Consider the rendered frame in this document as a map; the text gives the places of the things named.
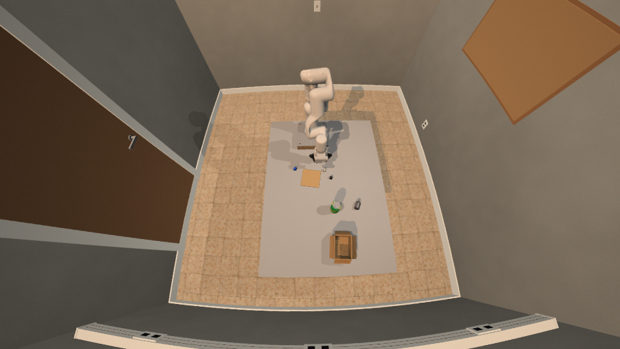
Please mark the orange flat square mat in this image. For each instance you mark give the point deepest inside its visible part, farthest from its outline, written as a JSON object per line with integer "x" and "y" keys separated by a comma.
{"x": 310, "y": 178}

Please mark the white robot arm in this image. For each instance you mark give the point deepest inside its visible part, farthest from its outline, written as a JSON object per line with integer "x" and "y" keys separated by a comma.
{"x": 316, "y": 105}

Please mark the green drink can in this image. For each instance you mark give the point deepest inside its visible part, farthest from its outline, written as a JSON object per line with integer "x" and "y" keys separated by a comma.
{"x": 335, "y": 207}

